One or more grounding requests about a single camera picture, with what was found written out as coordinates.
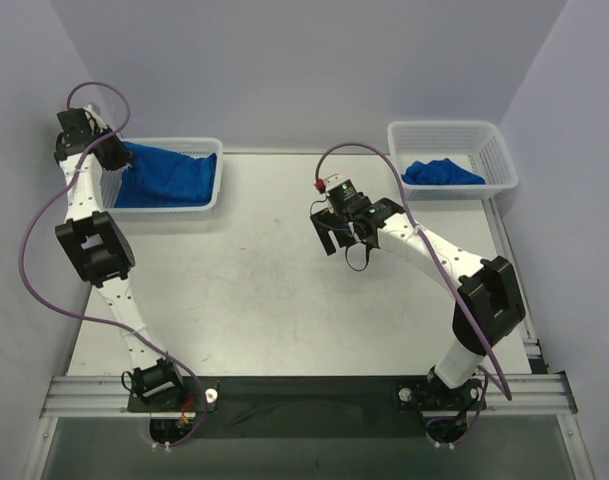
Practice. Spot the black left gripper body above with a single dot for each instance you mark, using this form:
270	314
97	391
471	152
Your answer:
116	154

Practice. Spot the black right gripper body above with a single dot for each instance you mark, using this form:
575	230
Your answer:
331	228

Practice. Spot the blue towel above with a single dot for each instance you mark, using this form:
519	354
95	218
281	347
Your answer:
132	196
156	170

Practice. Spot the blue towels pile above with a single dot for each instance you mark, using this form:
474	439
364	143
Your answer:
442	172

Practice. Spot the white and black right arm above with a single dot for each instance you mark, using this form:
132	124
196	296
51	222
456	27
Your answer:
488	301

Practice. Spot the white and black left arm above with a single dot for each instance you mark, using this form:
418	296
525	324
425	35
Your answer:
100	252

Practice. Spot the white basket with towels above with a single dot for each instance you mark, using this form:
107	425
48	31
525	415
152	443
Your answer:
475	146

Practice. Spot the empty white plastic basket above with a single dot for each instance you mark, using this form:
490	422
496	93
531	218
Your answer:
192	146

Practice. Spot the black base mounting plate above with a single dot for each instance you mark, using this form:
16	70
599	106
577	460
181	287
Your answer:
315	407

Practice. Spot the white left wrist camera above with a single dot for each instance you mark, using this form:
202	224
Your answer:
95	113

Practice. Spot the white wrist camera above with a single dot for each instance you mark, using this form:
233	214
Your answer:
326	184
95	113

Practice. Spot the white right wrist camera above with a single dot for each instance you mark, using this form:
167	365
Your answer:
326	184

